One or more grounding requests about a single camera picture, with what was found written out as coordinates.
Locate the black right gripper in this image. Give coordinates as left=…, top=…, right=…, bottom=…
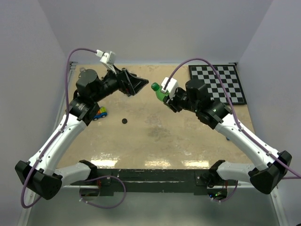
left=163, top=87, right=199, bottom=113

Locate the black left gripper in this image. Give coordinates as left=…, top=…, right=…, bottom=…
left=93, top=64, right=149, bottom=103

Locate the green plastic bottle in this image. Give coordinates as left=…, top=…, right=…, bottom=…
left=155, top=87, right=169, bottom=102

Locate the green bottle cap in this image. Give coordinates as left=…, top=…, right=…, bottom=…
left=151, top=82, right=160, bottom=91

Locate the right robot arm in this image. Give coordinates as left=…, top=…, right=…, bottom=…
left=161, top=77, right=292, bottom=194

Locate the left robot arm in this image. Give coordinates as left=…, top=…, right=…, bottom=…
left=15, top=68, right=149, bottom=200

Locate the colourful toy car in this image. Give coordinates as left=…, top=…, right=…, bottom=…
left=93, top=106, right=108, bottom=121

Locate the black white chessboard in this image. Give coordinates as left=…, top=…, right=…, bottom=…
left=189, top=64, right=247, bottom=105

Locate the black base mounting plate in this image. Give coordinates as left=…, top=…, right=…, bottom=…
left=70, top=168, right=238, bottom=196

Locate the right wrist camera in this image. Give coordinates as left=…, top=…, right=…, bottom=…
left=161, top=77, right=179, bottom=99

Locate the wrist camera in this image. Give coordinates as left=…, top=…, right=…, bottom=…
left=95, top=49, right=116, bottom=73
left=161, top=77, right=179, bottom=99

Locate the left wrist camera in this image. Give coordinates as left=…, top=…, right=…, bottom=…
left=95, top=49, right=116, bottom=73

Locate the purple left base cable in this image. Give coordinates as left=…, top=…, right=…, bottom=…
left=79, top=176, right=127, bottom=209

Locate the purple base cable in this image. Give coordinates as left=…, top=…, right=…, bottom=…
left=79, top=176, right=127, bottom=209
left=210, top=183, right=238, bottom=203

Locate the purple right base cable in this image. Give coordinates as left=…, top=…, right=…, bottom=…
left=210, top=183, right=238, bottom=203

